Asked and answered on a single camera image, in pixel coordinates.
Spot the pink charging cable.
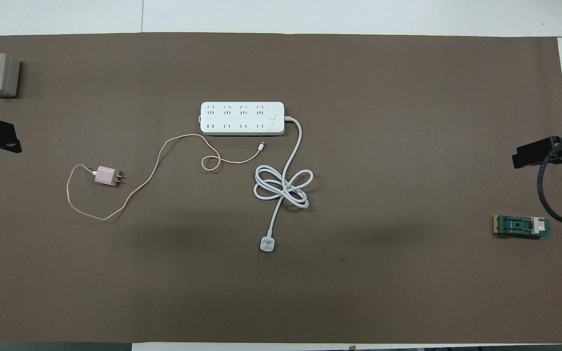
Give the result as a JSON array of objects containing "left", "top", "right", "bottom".
[{"left": 66, "top": 134, "right": 266, "bottom": 221}]

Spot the pink charger adapter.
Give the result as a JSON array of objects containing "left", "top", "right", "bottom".
[{"left": 95, "top": 166, "right": 127, "bottom": 188}]

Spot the white power strip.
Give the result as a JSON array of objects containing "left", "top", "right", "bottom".
[{"left": 200, "top": 101, "right": 285, "bottom": 136}]

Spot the grey push button box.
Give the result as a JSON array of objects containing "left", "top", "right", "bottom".
[{"left": 0, "top": 52, "right": 21, "bottom": 99}]

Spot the brown table mat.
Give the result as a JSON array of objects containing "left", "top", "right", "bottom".
[{"left": 0, "top": 32, "right": 562, "bottom": 345}]

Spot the green knife switch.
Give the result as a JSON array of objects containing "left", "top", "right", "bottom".
[{"left": 493, "top": 214, "right": 552, "bottom": 240}]

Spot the white power strip cord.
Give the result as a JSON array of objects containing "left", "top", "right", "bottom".
[{"left": 253, "top": 116, "right": 315, "bottom": 253}]

